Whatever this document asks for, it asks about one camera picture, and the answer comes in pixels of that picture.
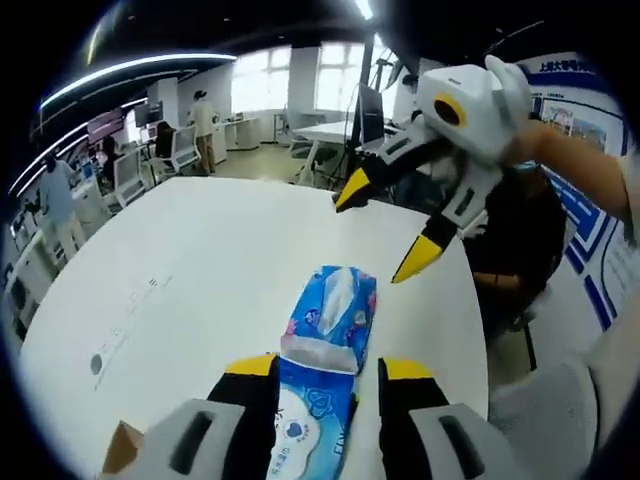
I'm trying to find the pink wall screen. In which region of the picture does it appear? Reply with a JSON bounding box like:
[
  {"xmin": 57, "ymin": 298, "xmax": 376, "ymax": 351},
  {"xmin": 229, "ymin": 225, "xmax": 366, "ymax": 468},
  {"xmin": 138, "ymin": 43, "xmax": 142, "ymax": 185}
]
[{"xmin": 87, "ymin": 107, "xmax": 124, "ymax": 146}]

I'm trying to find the grey mesh office chair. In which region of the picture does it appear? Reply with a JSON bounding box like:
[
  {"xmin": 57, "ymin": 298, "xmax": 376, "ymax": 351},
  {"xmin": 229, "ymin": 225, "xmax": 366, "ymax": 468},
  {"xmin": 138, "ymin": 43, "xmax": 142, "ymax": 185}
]
[{"xmin": 487, "ymin": 357, "xmax": 604, "ymax": 480}]

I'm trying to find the blue soft tissue pack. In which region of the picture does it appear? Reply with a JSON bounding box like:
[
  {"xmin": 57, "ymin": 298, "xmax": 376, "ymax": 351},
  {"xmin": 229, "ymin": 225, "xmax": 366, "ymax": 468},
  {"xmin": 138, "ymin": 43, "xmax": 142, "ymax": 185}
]
[{"xmin": 267, "ymin": 264, "xmax": 379, "ymax": 480}]

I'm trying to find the white office desk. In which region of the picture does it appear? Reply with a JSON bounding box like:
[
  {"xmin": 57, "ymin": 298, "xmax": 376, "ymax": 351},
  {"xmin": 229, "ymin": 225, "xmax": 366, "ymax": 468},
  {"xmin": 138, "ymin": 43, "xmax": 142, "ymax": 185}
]
[{"xmin": 292, "ymin": 119, "xmax": 401, "ymax": 174}]

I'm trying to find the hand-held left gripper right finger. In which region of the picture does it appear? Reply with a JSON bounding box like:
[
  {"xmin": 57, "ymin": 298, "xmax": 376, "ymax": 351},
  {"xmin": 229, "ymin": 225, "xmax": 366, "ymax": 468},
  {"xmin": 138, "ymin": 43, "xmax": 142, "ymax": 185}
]
[{"xmin": 377, "ymin": 356, "xmax": 506, "ymax": 480}]

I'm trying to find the brown cardboard shoe box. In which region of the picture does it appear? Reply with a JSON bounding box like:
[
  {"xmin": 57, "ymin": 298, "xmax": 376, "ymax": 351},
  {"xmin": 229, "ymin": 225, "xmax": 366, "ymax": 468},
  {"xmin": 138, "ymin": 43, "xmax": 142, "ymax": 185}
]
[{"xmin": 101, "ymin": 419, "xmax": 147, "ymax": 476}]

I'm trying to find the white office chair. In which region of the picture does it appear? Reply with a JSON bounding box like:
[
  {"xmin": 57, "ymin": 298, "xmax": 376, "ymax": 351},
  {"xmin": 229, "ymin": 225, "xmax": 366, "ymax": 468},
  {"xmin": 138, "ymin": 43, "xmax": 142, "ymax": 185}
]
[
  {"xmin": 169, "ymin": 124, "xmax": 199, "ymax": 171},
  {"xmin": 113, "ymin": 148, "xmax": 147, "ymax": 206}
]

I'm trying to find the dark wall screen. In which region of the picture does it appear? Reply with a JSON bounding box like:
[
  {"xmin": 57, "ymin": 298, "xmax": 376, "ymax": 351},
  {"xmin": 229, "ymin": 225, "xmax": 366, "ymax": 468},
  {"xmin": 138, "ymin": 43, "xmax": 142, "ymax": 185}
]
[{"xmin": 133, "ymin": 99, "xmax": 164, "ymax": 126}]

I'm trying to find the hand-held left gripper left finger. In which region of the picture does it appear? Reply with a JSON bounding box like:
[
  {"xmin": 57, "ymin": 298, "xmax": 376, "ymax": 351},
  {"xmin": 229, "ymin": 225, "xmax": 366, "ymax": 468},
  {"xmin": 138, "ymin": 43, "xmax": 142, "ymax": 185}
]
[{"xmin": 142, "ymin": 352, "xmax": 281, "ymax": 480}]

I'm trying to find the black desk monitor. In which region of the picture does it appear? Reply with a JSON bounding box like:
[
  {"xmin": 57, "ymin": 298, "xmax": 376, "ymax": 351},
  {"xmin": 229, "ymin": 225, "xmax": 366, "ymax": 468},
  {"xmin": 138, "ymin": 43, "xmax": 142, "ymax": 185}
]
[{"xmin": 357, "ymin": 84, "xmax": 385, "ymax": 146}]

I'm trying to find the table cable port grey disc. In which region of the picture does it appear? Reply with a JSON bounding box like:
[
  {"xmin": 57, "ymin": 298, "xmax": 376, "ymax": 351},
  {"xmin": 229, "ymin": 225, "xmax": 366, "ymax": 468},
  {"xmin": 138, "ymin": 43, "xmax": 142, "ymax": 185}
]
[{"xmin": 89, "ymin": 272, "xmax": 176, "ymax": 391}]

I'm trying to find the black tripod stand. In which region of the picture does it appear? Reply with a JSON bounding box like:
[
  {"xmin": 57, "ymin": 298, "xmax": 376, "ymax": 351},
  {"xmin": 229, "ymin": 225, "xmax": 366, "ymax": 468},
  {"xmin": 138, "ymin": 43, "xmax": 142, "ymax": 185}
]
[{"xmin": 327, "ymin": 29, "xmax": 381, "ymax": 191}]

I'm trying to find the person's right hand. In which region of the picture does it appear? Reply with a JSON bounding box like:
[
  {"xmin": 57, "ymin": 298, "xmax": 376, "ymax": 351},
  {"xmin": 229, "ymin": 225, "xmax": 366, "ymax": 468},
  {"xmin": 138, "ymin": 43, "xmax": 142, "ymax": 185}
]
[{"xmin": 502, "ymin": 119, "xmax": 551, "ymax": 169}]

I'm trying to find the ceiling light strip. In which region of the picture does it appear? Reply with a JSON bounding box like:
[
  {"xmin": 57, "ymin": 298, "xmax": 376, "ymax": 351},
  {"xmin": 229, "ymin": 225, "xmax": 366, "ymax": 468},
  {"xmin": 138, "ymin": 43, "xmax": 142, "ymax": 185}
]
[{"xmin": 39, "ymin": 52, "xmax": 237, "ymax": 109}]

